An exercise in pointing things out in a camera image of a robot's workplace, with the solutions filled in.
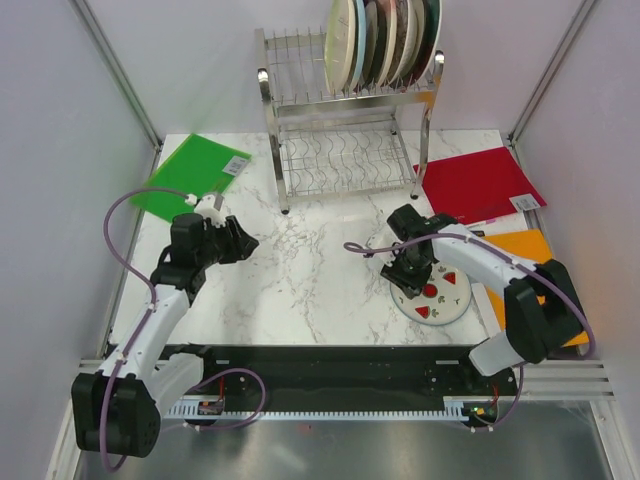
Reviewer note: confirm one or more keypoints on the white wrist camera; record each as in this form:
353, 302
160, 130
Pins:
382, 238
209, 207

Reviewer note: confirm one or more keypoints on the red folder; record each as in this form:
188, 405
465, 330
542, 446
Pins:
480, 186

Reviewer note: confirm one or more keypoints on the white floral plate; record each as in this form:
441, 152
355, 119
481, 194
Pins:
418, 16

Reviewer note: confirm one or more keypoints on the cream and blue plate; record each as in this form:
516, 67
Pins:
359, 47

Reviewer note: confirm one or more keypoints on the dark green rimmed plate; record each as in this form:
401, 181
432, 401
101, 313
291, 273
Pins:
432, 10

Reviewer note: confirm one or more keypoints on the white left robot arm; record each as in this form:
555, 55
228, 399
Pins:
118, 409

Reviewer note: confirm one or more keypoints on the white slotted cable duct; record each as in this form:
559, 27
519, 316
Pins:
200, 408

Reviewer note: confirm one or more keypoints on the steel two-tier dish rack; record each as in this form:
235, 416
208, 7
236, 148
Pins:
333, 144

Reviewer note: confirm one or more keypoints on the cream plate with twig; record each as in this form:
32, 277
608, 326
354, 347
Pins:
339, 44

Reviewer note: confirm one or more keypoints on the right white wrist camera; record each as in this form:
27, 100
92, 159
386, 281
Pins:
382, 238

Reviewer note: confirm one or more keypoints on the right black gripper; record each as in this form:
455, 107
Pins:
410, 285

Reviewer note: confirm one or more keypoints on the green folder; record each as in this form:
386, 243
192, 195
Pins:
198, 166

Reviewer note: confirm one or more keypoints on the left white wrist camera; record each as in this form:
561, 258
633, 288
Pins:
209, 207

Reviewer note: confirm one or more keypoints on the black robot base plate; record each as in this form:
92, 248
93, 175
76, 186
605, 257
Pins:
347, 375

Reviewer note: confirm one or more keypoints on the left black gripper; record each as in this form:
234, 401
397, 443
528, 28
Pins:
240, 245

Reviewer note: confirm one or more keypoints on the cream brown rim plate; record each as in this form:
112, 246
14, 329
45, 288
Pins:
400, 31

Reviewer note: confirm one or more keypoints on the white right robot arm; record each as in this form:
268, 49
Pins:
542, 309

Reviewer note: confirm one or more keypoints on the orange clip file folder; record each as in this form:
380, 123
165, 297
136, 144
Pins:
529, 244

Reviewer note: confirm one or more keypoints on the watermelon pattern white plate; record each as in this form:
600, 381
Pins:
443, 300

